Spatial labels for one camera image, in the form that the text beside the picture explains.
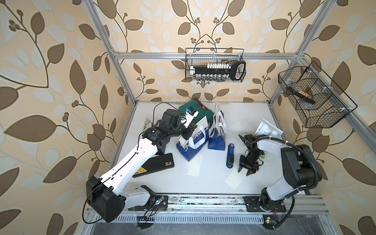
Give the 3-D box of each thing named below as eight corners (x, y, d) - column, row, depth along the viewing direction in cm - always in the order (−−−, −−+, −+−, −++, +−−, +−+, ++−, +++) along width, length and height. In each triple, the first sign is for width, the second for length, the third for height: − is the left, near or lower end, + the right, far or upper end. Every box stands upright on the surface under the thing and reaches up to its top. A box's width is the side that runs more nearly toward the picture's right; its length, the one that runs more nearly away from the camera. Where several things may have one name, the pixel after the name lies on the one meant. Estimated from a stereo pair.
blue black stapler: (225, 167, 89) (227, 164, 85) (227, 145, 98) (229, 142, 95) (232, 168, 88) (233, 166, 85) (233, 146, 98) (234, 143, 94)
